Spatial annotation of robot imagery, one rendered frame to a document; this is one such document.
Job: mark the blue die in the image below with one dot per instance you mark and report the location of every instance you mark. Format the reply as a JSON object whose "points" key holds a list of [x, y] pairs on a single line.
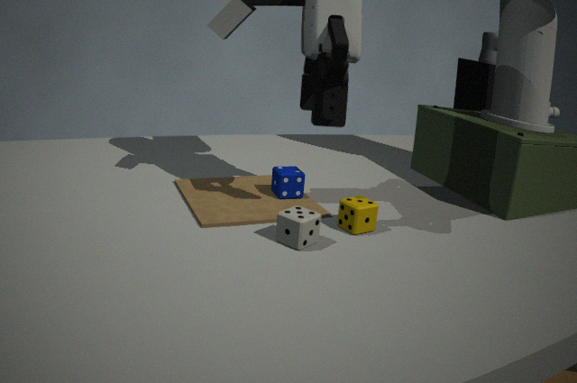
{"points": [[287, 182]]}

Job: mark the tan flat mat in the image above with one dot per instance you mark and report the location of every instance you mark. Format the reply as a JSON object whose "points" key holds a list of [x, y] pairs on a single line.
{"points": [[218, 202]]}

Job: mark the yellow die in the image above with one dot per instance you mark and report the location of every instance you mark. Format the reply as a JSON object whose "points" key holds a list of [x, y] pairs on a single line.
{"points": [[357, 215]]}

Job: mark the white die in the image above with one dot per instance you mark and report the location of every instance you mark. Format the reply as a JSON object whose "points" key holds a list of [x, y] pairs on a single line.
{"points": [[298, 227]]}

